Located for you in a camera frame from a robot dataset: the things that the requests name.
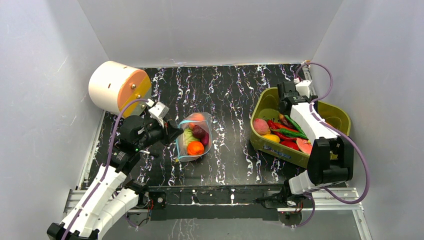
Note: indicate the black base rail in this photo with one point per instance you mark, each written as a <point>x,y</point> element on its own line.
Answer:
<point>237,212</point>

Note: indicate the pink toy fruit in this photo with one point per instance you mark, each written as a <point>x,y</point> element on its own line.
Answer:
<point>261,127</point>

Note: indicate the clear zip top bag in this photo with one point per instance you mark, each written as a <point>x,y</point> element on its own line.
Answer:
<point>182,155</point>

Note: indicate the green toy chili pepper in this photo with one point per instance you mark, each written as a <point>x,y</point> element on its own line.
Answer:
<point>297,127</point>

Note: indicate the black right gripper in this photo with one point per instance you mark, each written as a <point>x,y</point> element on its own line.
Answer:
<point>294,99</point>

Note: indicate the green toy cabbage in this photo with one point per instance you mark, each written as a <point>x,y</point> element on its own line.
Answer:
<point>187,137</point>

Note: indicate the dark red toy plum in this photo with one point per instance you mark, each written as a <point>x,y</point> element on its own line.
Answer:
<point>198,132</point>

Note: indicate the black and white marker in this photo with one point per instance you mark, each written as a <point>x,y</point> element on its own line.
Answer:
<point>155,155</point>

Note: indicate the purple toy sweet potato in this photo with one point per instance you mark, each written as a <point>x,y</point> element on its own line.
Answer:
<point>205,139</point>

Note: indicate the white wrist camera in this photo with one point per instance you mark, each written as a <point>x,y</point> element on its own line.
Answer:
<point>303,87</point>
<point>157,111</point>

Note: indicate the toy peach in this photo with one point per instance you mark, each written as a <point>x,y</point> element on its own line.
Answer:
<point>194,119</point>

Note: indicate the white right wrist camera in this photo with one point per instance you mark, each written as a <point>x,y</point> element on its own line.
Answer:
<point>303,87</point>

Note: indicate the white round drawer cabinet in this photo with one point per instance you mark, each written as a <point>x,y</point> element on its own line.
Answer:
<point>114,85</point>

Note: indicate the aluminium frame rail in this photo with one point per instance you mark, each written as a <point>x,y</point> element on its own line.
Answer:
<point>344,198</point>

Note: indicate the orange toy fruit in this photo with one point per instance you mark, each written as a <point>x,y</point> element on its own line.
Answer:
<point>195,148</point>

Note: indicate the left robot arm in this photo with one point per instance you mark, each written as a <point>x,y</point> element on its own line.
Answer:
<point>97,211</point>

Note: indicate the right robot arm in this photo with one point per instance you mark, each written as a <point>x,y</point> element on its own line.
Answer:
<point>331,160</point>

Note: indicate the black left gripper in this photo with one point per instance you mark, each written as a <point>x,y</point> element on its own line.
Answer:
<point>169,132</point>

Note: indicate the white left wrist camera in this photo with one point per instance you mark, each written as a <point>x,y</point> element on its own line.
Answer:
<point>157,111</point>

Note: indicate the olive green plastic bin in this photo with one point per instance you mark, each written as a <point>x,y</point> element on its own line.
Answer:
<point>267,108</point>

